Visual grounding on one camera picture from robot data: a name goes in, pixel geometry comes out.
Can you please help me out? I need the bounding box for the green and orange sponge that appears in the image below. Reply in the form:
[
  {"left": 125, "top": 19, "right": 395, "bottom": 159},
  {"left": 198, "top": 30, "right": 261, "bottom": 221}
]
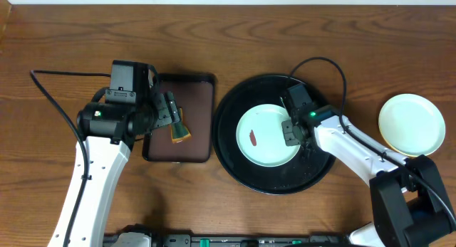
[{"left": 170, "top": 107, "right": 192, "bottom": 144}]

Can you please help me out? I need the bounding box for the mint green plate front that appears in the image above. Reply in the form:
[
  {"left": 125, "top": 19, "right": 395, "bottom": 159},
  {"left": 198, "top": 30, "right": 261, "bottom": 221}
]
[{"left": 236, "top": 104, "right": 300, "bottom": 167}]

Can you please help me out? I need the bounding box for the mint green plate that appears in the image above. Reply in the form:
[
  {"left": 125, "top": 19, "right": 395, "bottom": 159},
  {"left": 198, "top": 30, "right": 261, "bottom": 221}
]
[
  {"left": 378, "top": 93, "right": 446, "bottom": 157},
  {"left": 236, "top": 104, "right": 300, "bottom": 167}
]

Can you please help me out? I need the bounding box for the yellow plate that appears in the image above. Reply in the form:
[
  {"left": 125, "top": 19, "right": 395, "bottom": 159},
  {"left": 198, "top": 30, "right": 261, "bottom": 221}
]
[{"left": 379, "top": 122, "right": 436, "bottom": 157}]

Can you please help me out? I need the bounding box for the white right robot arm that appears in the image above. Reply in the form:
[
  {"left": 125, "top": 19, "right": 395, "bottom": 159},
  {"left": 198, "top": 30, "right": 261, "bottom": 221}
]
[{"left": 282, "top": 101, "right": 455, "bottom": 246}]

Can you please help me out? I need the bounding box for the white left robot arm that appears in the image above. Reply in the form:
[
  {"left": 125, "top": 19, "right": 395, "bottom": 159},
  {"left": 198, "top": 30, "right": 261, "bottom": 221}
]
[{"left": 48, "top": 91, "right": 180, "bottom": 246}]

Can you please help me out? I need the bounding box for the rectangular black water tray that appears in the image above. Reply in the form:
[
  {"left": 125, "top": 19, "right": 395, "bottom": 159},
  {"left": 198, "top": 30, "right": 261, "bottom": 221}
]
[{"left": 142, "top": 73, "right": 215, "bottom": 163}]

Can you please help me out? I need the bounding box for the round black tray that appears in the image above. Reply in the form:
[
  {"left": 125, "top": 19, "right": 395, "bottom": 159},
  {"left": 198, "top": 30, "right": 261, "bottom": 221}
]
[{"left": 212, "top": 74, "right": 336, "bottom": 195}]

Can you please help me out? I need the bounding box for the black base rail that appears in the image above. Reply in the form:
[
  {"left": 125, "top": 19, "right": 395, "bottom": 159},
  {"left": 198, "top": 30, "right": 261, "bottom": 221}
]
[{"left": 102, "top": 224, "right": 352, "bottom": 247}]

